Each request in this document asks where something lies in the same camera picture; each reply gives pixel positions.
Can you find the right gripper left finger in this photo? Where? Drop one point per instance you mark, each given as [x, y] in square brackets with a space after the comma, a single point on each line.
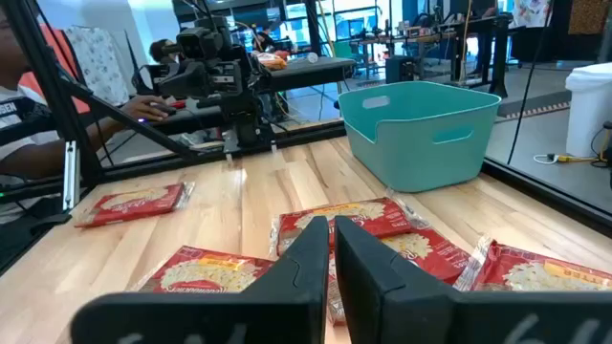
[287, 296]

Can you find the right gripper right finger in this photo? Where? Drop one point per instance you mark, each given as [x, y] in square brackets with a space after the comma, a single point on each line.
[382, 296]

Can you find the red popcorn bag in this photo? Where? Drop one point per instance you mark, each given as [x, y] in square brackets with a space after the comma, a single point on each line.
[430, 253]
[535, 272]
[205, 272]
[373, 215]
[134, 205]

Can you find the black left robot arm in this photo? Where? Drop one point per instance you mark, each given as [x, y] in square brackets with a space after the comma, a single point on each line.
[248, 119]

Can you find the black computer mouse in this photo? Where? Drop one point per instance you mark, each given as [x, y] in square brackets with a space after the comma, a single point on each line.
[167, 110]

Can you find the person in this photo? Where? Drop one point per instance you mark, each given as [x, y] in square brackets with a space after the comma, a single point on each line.
[264, 40]
[28, 157]
[160, 50]

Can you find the person's hand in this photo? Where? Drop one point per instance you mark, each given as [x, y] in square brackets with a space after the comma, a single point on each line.
[143, 107]

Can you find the snack packets on desk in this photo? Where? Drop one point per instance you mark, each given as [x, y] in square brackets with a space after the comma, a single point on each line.
[272, 62]

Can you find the white patterned cloth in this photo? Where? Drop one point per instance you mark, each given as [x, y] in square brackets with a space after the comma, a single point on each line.
[98, 62]

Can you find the teal plastic basket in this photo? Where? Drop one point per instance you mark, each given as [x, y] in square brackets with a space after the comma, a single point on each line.
[421, 157]

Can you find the orange chair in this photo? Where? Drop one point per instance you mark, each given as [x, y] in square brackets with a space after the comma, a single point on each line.
[59, 48]

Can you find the black box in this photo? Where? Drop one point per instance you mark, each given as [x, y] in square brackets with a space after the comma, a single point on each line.
[400, 70]

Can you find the black striped floor mat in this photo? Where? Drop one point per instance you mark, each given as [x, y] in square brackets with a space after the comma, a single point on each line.
[531, 102]

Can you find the black workbench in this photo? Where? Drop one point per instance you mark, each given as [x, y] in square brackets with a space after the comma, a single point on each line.
[497, 48]

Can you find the white bin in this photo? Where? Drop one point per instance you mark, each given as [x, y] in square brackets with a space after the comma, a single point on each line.
[590, 110]

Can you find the black metal table frame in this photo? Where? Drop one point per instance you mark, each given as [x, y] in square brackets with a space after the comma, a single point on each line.
[59, 95]

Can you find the silver metal bracket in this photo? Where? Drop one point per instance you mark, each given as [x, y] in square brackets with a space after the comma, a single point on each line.
[71, 177]

